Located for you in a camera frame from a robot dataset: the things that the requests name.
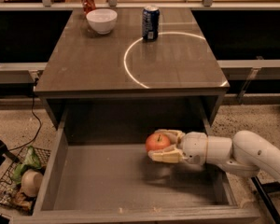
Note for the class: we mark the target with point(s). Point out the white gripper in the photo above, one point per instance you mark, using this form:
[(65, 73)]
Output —
[(194, 147)]

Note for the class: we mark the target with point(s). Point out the red apple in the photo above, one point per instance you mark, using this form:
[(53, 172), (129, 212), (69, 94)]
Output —
[(157, 141)]

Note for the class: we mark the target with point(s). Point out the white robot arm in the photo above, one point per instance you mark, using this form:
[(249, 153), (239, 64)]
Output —
[(244, 155)]

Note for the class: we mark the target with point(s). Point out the open grey top drawer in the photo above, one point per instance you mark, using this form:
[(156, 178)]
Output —
[(99, 172)]

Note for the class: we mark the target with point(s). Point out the grey cabinet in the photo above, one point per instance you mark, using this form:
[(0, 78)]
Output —
[(121, 64)]

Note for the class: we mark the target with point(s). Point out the black metal leg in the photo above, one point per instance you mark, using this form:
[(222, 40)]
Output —
[(264, 191)]

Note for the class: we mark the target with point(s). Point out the blue soda can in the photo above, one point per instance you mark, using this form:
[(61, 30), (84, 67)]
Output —
[(150, 22)]

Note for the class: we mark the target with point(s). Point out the green chip bag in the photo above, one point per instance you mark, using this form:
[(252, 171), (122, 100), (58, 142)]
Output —
[(31, 161)]

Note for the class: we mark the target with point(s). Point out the white bowl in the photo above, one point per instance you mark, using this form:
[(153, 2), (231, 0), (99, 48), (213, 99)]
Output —
[(102, 20)]

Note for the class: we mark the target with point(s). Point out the beige cup in basket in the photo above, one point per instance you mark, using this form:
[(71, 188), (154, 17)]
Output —
[(31, 182)]

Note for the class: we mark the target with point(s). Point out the wire basket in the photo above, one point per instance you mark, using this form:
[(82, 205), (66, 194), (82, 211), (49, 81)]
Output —
[(11, 194)]

